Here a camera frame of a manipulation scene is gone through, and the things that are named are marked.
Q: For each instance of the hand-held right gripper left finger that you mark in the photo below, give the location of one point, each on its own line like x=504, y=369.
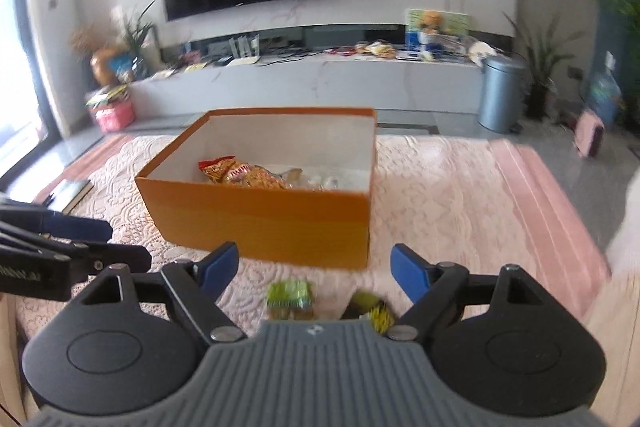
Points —
x=222, y=259

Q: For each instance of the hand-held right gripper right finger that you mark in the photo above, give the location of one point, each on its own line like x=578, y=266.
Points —
x=407, y=267

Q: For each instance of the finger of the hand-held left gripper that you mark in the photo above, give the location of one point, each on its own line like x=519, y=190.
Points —
x=125, y=257
x=85, y=228

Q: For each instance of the orange cardboard box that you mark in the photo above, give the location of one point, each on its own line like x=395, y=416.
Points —
x=260, y=222

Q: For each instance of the dark green snack packet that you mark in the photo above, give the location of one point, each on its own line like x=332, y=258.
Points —
x=370, y=309

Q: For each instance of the green label snack packet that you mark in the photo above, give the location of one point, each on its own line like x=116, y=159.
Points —
x=290, y=299

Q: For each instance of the orange striped snack bag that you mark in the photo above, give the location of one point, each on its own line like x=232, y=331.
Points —
x=240, y=172

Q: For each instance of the clear bread packet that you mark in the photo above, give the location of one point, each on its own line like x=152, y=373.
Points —
x=310, y=181

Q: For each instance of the black notebook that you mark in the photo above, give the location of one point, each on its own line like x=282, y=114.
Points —
x=72, y=196

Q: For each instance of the white lace blanket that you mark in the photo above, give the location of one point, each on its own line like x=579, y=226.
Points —
x=450, y=207

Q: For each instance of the person's left leg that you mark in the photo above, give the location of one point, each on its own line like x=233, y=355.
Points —
x=10, y=357

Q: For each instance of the person's leg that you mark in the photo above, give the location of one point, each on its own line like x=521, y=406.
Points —
x=620, y=332
x=10, y=357

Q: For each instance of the pink storage boxes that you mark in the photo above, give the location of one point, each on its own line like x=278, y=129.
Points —
x=115, y=117

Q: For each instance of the pink checked bedsheet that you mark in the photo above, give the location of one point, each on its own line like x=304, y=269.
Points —
x=545, y=207

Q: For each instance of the orange round vase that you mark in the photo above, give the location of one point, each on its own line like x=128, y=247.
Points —
x=105, y=67

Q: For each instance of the dried flower bunch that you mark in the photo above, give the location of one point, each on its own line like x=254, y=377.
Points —
x=85, y=39

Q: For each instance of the plant in blue vase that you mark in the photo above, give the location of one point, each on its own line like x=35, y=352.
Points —
x=137, y=42

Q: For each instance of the grey metal trash can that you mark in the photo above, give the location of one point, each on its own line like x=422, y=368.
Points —
x=500, y=94

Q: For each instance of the white marble television cabinet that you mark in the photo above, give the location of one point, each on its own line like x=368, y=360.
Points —
x=325, y=82

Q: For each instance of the white router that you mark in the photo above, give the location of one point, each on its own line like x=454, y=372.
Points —
x=245, y=49

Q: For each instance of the snack bags on cabinet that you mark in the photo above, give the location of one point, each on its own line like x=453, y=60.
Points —
x=375, y=48

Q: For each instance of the person's right leg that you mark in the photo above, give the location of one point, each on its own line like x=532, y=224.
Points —
x=620, y=332

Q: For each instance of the pink space heater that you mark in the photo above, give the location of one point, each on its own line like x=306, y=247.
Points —
x=589, y=134

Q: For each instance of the potted long-leaf plant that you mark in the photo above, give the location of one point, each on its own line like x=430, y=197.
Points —
x=540, y=67

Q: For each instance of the blue water bottle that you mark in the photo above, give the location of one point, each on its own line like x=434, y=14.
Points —
x=604, y=99

